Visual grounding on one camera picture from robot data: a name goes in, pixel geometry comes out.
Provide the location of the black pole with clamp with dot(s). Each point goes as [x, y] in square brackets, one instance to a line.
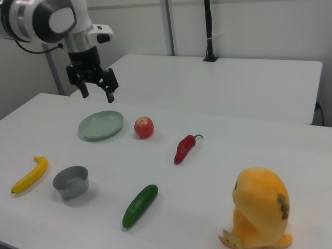
[209, 31]

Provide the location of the yellow banana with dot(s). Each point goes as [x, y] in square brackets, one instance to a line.
[32, 176]

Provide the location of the green cucumber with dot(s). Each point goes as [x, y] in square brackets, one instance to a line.
[140, 206]

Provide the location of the pale green plate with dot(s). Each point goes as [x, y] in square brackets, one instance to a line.
[101, 125]

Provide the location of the red chili pepper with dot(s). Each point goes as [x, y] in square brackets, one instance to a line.
[184, 149]

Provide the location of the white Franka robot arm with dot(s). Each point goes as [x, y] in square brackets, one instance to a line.
[31, 18]

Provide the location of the yellow plush toy tag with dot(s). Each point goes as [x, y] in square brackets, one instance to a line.
[232, 240]

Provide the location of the red apple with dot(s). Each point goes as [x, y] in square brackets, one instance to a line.
[144, 127]

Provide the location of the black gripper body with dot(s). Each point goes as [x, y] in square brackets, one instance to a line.
[84, 61]

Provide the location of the yellow plush toy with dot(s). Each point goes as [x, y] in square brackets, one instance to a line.
[259, 202]

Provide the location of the grey wall partition post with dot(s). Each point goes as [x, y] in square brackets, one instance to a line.
[169, 26]

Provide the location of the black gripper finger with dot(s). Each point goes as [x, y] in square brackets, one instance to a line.
[75, 76]
[110, 83]

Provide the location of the slanted grey frame post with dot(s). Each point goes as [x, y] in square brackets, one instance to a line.
[55, 72]

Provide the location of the grey metal bowl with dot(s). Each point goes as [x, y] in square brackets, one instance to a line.
[71, 185]

